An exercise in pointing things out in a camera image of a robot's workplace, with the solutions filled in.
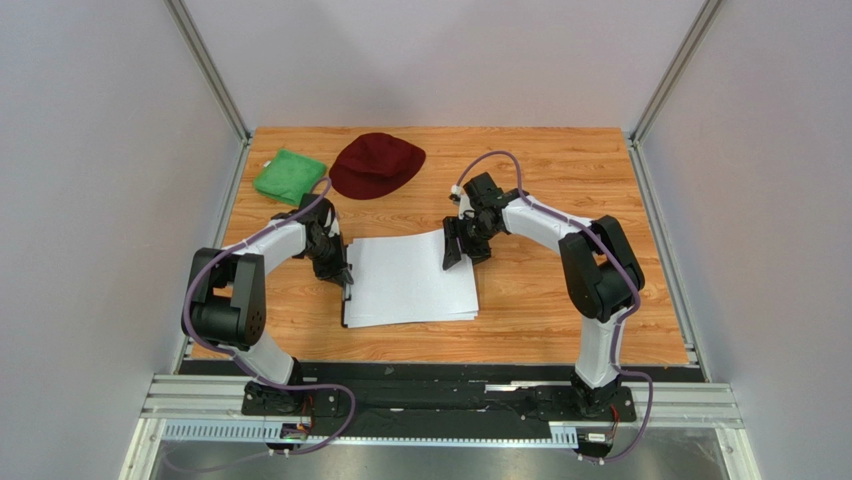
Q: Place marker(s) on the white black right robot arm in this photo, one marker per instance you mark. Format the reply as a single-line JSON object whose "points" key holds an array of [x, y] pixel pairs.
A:
{"points": [[602, 274]]}

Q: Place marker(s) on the black clipboard folder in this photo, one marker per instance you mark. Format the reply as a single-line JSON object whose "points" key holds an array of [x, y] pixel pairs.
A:
{"points": [[345, 300]]}

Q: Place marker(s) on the dark red cap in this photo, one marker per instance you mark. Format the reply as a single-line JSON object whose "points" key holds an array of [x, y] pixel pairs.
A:
{"points": [[374, 165]]}

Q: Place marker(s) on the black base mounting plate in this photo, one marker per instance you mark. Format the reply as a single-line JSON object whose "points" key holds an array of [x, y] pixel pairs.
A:
{"points": [[438, 401]]}

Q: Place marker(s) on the aluminium frame rail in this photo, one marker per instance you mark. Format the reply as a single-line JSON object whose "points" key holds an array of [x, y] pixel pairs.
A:
{"points": [[689, 428]]}

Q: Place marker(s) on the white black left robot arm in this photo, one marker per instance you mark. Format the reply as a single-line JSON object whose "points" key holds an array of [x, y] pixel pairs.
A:
{"points": [[225, 307]]}

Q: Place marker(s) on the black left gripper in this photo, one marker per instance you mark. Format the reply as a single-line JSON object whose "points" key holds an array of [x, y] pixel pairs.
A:
{"points": [[336, 271]]}

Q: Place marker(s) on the green folded cloth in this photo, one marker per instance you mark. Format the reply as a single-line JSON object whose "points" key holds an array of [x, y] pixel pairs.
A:
{"points": [[288, 176]]}

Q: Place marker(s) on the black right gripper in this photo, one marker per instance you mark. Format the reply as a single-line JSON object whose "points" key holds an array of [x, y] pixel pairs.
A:
{"points": [[462, 232]]}

